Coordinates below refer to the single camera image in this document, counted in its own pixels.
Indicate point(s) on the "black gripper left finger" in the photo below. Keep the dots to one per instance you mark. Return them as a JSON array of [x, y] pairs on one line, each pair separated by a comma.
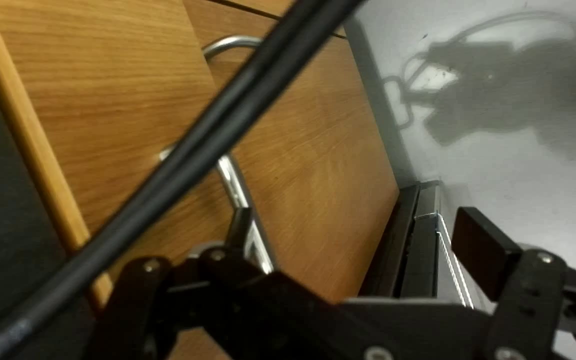
[[260, 312]]

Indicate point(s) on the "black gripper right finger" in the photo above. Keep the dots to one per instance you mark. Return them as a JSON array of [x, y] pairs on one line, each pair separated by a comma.
[[528, 300]]

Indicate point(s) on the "stainless steel gas stove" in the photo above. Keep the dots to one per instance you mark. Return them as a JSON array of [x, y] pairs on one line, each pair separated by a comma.
[[401, 253]]

